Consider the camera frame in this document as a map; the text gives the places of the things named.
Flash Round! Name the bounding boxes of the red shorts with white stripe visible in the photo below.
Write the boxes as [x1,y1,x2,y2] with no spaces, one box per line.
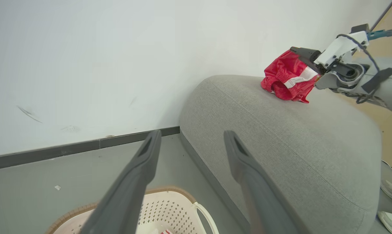
[260,49,320,104]

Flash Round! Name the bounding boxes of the cream perforated laundry basket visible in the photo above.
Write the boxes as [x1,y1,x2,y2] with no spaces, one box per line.
[46,186,220,234]

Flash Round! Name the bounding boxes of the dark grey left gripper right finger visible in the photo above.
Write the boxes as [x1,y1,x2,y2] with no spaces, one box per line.
[223,130,302,234]

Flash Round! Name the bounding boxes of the grey fabric sofa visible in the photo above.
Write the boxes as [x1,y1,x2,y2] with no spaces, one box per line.
[179,75,383,234]

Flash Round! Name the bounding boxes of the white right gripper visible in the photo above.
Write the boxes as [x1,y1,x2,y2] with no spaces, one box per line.
[290,30,370,91]

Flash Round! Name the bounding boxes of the black wall baseboard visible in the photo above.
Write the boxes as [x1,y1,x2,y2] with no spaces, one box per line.
[0,126,181,170]

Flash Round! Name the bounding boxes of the teal plug right camera cable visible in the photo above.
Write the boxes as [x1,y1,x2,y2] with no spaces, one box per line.
[366,29,392,41]

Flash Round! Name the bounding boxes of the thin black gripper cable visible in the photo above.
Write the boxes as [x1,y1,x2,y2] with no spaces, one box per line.
[336,33,381,104]

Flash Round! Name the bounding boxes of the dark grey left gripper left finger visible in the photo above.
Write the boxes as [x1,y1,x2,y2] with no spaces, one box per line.
[81,129,162,234]

